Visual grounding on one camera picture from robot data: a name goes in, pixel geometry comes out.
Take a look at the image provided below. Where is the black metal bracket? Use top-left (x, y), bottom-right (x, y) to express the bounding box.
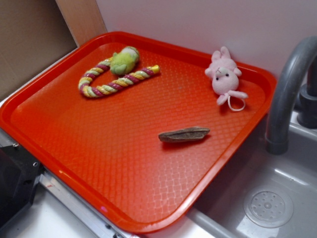
top-left (0, 145), bottom-right (43, 230)

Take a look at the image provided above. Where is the grey toy faucet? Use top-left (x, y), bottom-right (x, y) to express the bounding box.
top-left (265, 36), bottom-right (317, 155)

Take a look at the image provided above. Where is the brown wood chip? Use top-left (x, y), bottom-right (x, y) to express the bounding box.
top-left (158, 126), bottom-right (210, 143)

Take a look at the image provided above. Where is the red plastic tray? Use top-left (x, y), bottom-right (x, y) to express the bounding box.
top-left (0, 32), bottom-right (276, 234)

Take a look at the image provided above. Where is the striped rope toy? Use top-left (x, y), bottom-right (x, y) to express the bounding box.
top-left (78, 57), bottom-right (160, 98)

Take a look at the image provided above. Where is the brown cardboard panel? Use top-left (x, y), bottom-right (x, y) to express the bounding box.
top-left (0, 0), bottom-right (106, 99)

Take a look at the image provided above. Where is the green plush toy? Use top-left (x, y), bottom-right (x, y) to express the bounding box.
top-left (110, 46), bottom-right (140, 76)

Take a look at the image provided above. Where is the clear sink drain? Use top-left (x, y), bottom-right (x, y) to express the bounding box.
top-left (243, 186), bottom-right (294, 229)

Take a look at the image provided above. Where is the aluminium rail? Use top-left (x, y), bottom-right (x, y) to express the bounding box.
top-left (40, 172), bottom-right (134, 238)

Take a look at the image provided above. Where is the grey toy sink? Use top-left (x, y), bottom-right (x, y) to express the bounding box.
top-left (187, 113), bottom-right (317, 238)

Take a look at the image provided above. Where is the pink plush bunny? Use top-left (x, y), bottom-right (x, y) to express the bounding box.
top-left (205, 46), bottom-right (248, 112)

